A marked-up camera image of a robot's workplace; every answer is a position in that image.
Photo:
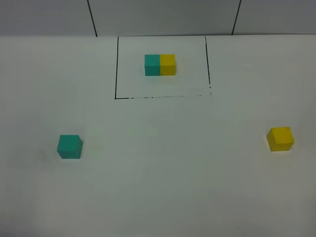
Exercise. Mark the teal template block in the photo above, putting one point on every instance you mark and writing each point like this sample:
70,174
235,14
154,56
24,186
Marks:
152,64

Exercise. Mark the yellow template block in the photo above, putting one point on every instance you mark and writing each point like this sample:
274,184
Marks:
167,65

